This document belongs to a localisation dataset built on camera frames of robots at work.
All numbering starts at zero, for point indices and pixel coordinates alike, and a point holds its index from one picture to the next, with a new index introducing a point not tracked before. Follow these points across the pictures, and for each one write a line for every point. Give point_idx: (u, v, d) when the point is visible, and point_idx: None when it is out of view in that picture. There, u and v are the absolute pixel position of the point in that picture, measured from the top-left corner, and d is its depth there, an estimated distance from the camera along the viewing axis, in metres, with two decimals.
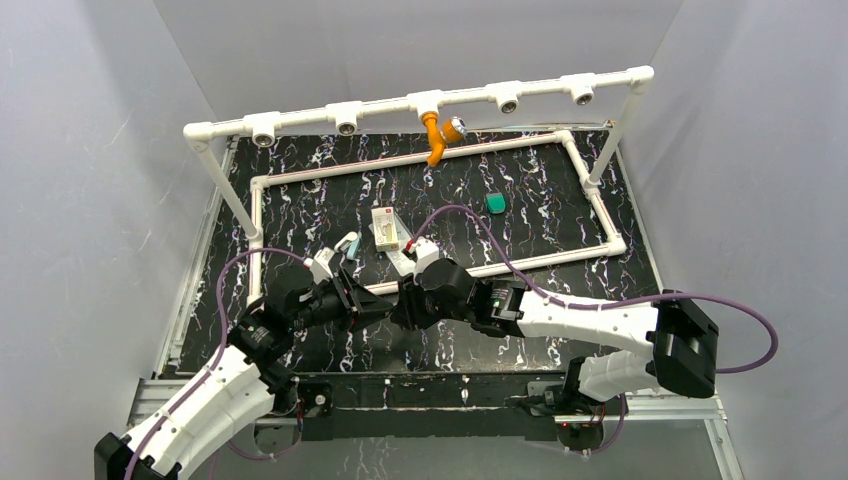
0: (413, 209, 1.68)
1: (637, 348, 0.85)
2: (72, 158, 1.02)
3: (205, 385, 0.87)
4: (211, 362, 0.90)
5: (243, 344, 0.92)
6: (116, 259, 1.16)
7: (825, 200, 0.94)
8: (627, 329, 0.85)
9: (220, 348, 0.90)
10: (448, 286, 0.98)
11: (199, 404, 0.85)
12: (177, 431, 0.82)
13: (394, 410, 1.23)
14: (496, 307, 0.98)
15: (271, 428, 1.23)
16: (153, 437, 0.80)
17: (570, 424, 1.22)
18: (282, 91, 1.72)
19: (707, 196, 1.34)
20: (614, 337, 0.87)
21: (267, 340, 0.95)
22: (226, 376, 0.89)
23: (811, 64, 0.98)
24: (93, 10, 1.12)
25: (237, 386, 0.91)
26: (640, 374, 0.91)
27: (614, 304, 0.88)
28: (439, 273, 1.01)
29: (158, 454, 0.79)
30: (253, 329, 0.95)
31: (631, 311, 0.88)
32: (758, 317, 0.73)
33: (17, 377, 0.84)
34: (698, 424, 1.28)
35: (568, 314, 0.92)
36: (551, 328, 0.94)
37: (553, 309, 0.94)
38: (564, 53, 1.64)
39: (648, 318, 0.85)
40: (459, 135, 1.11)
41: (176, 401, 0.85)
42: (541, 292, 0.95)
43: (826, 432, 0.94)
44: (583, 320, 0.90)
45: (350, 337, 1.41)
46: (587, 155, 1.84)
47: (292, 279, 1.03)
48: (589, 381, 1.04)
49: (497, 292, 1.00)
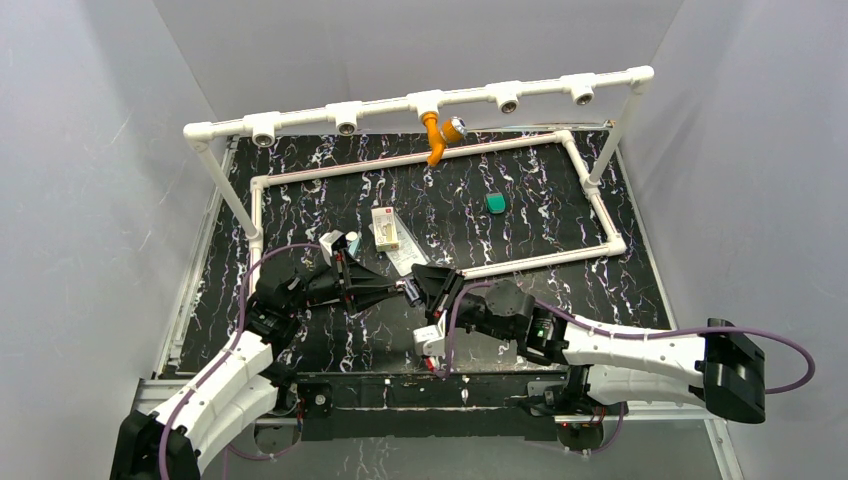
0: (413, 210, 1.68)
1: (688, 378, 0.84)
2: (72, 158, 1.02)
3: (226, 363, 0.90)
4: (229, 344, 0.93)
5: (254, 331, 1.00)
6: (117, 259, 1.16)
7: (825, 199, 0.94)
8: (675, 358, 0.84)
9: (238, 331, 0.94)
10: (518, 317, 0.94)
11: (224, 380, 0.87)
12: (205, 404, 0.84)
13: (394, 410, 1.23)
14: (545, 339, 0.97)
15: (271, 428, 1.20)
16: (182, 410, 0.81)
17: (570, 424, 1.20)
18: (281, 90, 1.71)
19: (708, 195, 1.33)
20: (660, 366, 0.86)
21: (277, 325, 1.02)
22: (246, 353, 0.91)
23: (811, 64, 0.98)
24: (94, 12, 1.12)
25: (256, 366, 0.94)
26: (674, 390, 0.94)
27: (660, 335, 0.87)
28: (510, 300, 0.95)
29: (190, 423, 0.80)
30: (264, 317, 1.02)
31: (678, 341, 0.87)
32: (811, 356, 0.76)
33: (16, 378, 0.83)
34: (698, 424, 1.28)
35: (613, 344, 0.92)
36: (597, 357, 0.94)
37: (598, 339, 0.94)
38: (564, 53, 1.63)
39: (695, 348, 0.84)
40: (459, 135, 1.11)
41: (199, 379, 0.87)
42: (585, 324, 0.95)
43: (827, 434, 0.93)
44: (631, 349, 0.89)
45: (350, 336, 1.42)
46: (587, 155, 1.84)
47: (276, 270, 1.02)
48: (601, 385, 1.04)
49: (541, 320, 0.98)
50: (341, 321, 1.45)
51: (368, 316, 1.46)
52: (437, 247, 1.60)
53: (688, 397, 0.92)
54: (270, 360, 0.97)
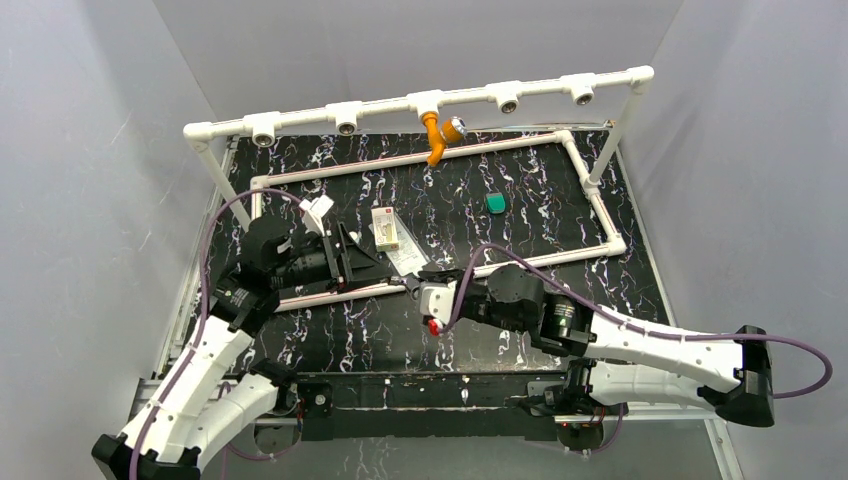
0: (413, 210, 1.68)
1: (716, 383, 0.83)
2: (73, 158, 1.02)
3: (192, 364, 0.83)
4: (193, 339, 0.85)
5: (226, 309, 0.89)
6: (117, 259, 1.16)
7: (825, 199, 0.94)
8: (713, 364, 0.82)
9: (201, 320, 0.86)
10: (526, 304, 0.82)
11: (193, 385, 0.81)
12: (175, 418, 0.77)
13: (394, 410, 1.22)
14: (564, 328, 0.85)
15: (271, 428, 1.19)
16: (151, 428, 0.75)
17: (571, 424, 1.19)
18: (280, 90, 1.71)
19: (708, 195, 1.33)
20: (692, 370, 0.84)
21: (251, 299, 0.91)
22: (213, 350, 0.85)
23: (810, 66, 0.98)
24: (95, 12, 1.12)
25: (227, 358, 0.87)
26: (682, 394, 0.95)
27: (701, 337, 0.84)
28: (515, 286, 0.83)
29: (161, 445, 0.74)
30: (231, 292, 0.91)
31: (714, 346, 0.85)
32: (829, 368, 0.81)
33: (17, 378, 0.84)
34: (698, 424, 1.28)
35: (647, 343, 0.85)
36: (623, 353, 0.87)
37: (629, 335, 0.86)
38: (563, 54, 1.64)
39: (732, 354, 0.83)
40: (460, 135, 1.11)
41: (165, 389, 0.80)
42: (617, 317, 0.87)
43: (827, 435, 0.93)
44: (666, 350, 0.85)
45: (350, 336, 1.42)
46: (587, 155, 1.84)
47: (266, 229, 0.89)
48: (604, 386, 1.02)
49: (560, 307, 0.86)
50: (340, 321, 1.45)
51: (368, 316, 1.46)
52: (437, 247, 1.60)
53: (696, 400, 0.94)
54: (246, 344, 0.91)
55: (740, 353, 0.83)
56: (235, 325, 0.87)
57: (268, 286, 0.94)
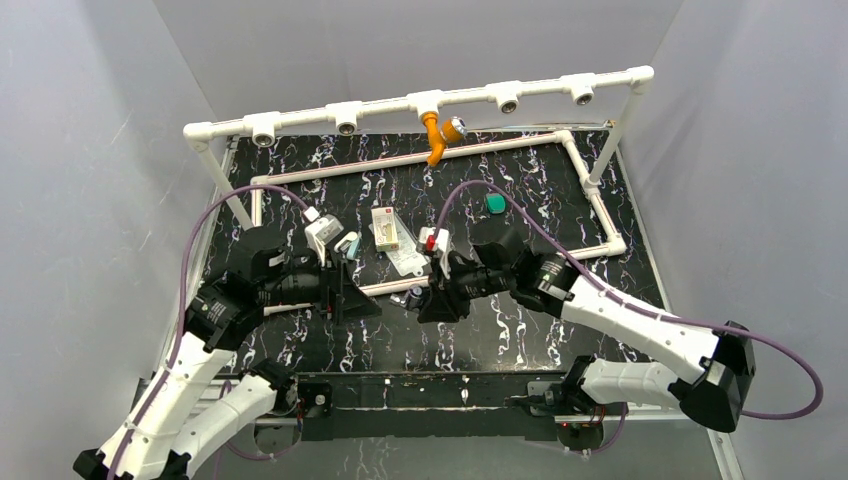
0: (413, 209, 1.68)
1: (682, 369, 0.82)
2: (72, 158, 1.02)
3: (166, 386, 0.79)
4: (169, 357, 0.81)
5: (204, 325, 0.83)
6: (116, 259, 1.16)
7: (825, 200, 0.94)
8: (682, 347, 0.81)
9: (176, 338, 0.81)
10: (497, 246, 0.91)
11: (166, 407, 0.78)
12: (149, 441, 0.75)
13: (394, 410, 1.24)
14: (543, 280, 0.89)
15: (271, 428, 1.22)
16: (126, 450, 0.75)
17: (570, 424, 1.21)
18: (280, 90, 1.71)
19: (708, 195, 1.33)
20: (660, 349, 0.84)
21: (231, 315, 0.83)
22: (187, 372, 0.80)
23: (810, 65, 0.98)
24: (96, 12, 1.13)
25: (205, 375, 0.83)
26: (655, 387, 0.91)
27: (676, 319, 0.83)
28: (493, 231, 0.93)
29: (135, 468, 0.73)
30: (209, 305, 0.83)
31: (689, 331, 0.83)
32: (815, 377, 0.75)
33: (17, 378, 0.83)
34: (698, 424, 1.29)
35: (621, 313, 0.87)
36: (598, 320, 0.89)
37: (606, 302, 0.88)
38: (564, 53, 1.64)
39: (705, 343, 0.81)
40: (459, 135, 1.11)
41: (140, 408, 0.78)
42: (598, 283, 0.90)
43: (827, 436, 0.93)
44: (637, 324, 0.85)
45: (350, 336, 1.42)
46: (587, 155, 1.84)
47: (261, 240, 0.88)
48: (595, 380, 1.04)
49: (546, 264, 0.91)
50: None
51: None
52: None
53: (667, 395, 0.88)
54: (229, 355, 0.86)
55: (714, 345, 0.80)
56: (211, 345, 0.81)
57: (253, 301, 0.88)
